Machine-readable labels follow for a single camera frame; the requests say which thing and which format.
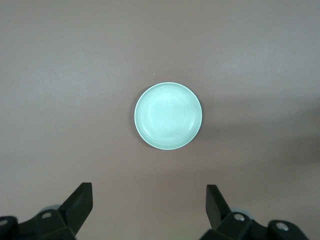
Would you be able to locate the brown table mat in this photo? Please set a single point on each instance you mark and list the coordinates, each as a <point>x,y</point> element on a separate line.
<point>75,100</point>

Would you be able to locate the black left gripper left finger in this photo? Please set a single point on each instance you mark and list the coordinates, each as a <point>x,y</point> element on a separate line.
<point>72,212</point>

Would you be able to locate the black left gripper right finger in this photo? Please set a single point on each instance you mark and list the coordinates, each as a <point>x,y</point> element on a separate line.
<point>222,220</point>

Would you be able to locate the light green round plate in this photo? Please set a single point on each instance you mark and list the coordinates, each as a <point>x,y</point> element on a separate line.
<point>168,116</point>

